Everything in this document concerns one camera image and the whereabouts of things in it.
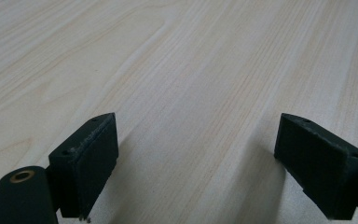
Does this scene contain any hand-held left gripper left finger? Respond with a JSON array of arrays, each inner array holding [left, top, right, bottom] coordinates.
[[48, 112, 119, 221]]

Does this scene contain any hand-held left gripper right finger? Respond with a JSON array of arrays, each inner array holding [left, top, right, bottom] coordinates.
[[273, 113, 358, 220]]

